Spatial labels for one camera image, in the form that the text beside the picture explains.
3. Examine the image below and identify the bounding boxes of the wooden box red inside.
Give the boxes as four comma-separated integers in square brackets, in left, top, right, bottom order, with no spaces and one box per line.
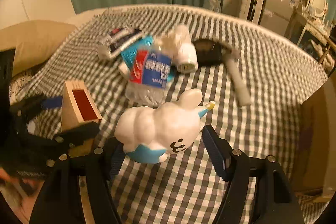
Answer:
[61,80,102,131]

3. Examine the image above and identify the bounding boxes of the white rabbit figurine toy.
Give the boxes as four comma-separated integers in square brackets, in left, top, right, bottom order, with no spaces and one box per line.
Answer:
[114,89,215,164]

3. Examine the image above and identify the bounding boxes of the silver black snack packet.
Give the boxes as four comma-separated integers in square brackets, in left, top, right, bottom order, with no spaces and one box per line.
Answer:
[96,27,145,61]

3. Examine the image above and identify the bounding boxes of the comb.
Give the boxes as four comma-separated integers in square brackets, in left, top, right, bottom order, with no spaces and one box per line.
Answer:
[215,40,252,107]

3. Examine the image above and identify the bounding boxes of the tan pillow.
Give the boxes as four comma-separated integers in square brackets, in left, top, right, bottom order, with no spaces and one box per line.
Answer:
[1,20,76,76]

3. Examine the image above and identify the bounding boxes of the checkered bed sheet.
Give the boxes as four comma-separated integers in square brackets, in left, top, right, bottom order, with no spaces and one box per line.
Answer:
[13,5,327,223]

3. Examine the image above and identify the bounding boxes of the clear water bottle blue label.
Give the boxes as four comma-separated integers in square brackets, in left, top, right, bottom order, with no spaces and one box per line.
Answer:
[125,37,173,107]

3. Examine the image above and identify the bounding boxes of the black pouch bag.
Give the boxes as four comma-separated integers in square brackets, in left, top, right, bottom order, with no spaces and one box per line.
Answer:
[193,39,232,67]

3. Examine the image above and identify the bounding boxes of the white dressing table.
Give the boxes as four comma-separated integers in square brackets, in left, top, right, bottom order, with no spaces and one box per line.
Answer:
[295,12,335,52]

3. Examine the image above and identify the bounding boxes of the silver mini fridge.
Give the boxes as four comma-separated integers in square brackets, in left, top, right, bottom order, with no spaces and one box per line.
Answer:
[259,0,299,37]

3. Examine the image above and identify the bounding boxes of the white suitcase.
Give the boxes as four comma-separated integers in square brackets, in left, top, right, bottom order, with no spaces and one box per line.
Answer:
[238,0,264,24]

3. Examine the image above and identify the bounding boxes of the large clear water jug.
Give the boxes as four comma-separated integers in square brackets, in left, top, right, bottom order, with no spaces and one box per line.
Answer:
[203,0,222,13]

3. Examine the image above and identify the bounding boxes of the white oval vanity mirror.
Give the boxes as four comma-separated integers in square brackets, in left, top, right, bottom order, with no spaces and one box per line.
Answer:
[309,0,328,18]

